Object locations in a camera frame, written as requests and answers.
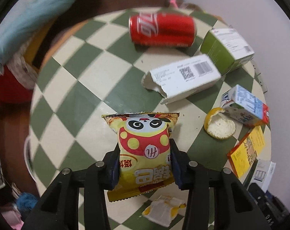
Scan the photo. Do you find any yellow panda snack bag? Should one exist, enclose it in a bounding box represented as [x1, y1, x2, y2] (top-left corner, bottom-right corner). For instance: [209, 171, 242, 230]
[102, 112, 180, 202]

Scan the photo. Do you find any blue cloth pile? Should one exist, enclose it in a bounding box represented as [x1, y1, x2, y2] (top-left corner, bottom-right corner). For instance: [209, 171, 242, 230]
[16, 193, 38, 213]

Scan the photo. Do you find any small white box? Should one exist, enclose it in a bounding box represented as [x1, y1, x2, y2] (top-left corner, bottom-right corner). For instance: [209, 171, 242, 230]
[247, 159, 276, 193]

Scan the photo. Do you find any yellow orange box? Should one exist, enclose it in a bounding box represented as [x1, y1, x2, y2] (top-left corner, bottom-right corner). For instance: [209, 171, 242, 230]
[227, 126, 265, 178]

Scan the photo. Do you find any crumpled white yellow wrapper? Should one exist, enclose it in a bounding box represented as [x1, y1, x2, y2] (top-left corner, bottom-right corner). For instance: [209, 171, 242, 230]
[142, 195, 186, 227]

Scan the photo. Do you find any orange peel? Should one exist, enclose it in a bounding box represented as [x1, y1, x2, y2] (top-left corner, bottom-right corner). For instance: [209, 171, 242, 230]
[204, 108, 236, 140]

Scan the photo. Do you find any blue white milk carton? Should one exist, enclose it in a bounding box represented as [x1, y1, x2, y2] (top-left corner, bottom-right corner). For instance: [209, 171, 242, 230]
[220, 85, 269, 127]

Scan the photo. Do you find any red bed sheet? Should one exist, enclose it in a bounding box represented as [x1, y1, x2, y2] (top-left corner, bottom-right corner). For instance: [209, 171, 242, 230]
[0, 67, 33, 106]

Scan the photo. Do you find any torn white cardboard box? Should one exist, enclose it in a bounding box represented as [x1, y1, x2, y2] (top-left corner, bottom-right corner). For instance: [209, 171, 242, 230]
[141, 54, 221, 104]

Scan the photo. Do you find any green white checkered tablecloth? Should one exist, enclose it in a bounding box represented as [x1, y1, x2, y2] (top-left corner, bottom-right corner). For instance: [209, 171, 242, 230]
[30, 9, 271, 229]

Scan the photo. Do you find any green and white carton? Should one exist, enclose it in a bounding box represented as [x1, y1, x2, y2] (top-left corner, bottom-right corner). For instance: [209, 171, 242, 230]
[200, 28, 255, 76]

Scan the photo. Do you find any red cola can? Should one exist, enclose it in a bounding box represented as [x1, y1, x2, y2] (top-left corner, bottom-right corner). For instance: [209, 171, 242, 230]
[128, 12, 196, 48]

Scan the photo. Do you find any light blue blanket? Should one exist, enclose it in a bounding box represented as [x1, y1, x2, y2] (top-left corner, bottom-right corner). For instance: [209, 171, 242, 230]
[0, 0, 75, 72]

